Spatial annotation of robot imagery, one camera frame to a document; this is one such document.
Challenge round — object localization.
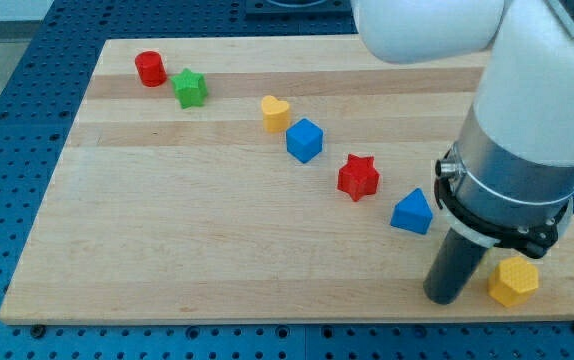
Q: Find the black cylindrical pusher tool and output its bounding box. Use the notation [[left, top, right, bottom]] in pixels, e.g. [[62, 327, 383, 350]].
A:
[[423, 229, 488, 305]]

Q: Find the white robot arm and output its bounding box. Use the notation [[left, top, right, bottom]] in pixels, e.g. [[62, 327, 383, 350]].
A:
[[351, 0, 574, 304]]

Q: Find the red star block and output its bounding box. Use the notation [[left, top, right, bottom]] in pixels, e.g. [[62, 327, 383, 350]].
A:
[[337, 154, 380, 202]]

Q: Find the green star block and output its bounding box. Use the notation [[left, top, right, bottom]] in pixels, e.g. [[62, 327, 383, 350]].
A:
[[171, 68, 208, 109]]

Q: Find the yellow hexagon block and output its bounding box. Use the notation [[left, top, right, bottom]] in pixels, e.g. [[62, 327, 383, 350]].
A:
[[487, 257, 539, 307]]

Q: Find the blue triangle block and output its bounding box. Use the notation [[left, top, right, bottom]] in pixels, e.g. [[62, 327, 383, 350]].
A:
[[390, 188, 433, 235]]

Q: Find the blue cube block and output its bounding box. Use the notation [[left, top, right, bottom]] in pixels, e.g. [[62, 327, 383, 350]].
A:
[[285, 118, 324, 163]]

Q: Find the wooden board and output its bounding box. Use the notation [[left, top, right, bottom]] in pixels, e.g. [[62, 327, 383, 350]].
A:
[[0, 35, 574, 325]]

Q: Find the yellow heart block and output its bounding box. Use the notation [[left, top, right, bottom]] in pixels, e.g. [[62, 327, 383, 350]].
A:
[[261, 95, 291, 133]]

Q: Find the red cylinder block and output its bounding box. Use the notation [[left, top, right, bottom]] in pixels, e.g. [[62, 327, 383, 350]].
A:
[[134, 51, 167, 87]]

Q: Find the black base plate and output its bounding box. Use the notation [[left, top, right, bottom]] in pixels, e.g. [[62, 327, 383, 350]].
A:
[[243, 0, 352, 18]]

